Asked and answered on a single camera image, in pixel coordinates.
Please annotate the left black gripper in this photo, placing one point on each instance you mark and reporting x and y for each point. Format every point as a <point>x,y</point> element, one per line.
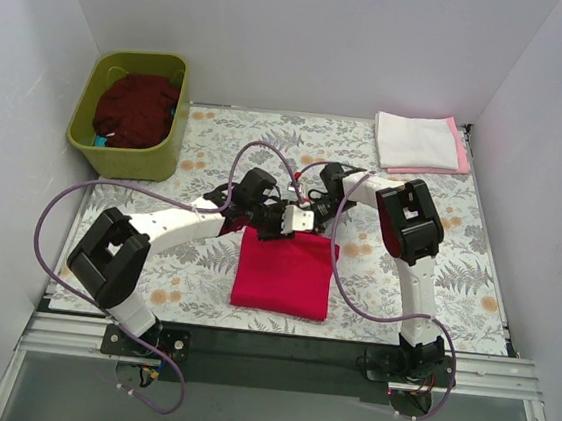
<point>270,222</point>

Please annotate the bright red t shirt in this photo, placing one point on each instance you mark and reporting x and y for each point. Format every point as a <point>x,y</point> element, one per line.
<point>287,276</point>

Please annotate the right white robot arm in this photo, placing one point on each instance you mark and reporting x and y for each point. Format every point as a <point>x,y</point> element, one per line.
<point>412,232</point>

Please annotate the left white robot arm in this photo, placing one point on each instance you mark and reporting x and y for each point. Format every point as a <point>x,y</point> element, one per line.
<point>110,257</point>

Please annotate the floral patterned table mat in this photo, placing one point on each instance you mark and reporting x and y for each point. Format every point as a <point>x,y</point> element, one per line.
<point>192,283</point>

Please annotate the folded white t shirt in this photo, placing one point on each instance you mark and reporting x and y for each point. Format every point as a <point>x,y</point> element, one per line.
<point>387,128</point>

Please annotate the olive green plastic bin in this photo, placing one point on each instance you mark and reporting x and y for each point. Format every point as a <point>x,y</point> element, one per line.
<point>156,163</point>

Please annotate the folded pink t shirt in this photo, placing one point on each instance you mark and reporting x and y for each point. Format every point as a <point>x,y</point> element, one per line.
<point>457,138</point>

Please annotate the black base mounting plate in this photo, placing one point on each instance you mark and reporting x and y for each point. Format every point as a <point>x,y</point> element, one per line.
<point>241,358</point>

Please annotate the dark maroon t shirt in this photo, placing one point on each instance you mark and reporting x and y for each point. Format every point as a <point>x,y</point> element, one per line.
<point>136,112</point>

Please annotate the teal cloth in bin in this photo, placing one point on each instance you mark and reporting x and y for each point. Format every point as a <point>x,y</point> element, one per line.
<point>100,141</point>

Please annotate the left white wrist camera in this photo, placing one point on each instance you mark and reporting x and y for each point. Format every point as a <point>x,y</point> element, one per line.
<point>295,219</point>

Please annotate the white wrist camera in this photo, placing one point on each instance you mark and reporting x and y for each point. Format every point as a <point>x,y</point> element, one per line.
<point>295,219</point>
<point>297,187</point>

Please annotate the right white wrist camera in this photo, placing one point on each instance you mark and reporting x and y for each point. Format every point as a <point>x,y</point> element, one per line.
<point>297,187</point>

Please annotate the aluminium frame rail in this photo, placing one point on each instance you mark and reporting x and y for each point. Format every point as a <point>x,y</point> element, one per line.
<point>476,375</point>

